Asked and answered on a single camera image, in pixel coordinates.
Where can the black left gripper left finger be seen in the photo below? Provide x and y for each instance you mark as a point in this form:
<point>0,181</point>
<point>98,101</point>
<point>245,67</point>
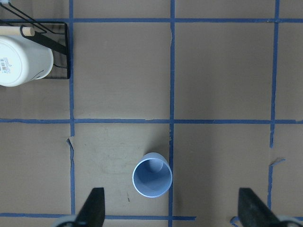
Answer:
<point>92,213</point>

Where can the light blue plastic cup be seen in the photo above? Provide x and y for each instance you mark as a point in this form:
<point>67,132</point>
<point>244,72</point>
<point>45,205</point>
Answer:
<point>152,177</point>

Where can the black wire mug rack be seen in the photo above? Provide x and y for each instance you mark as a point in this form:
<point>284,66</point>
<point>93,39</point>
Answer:
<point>50,33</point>

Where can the white ceramic mug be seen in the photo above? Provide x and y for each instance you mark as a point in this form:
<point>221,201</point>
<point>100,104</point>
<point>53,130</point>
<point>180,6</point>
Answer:
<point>22,60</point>

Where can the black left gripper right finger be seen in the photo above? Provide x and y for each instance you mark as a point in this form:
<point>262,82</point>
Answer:
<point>253,212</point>

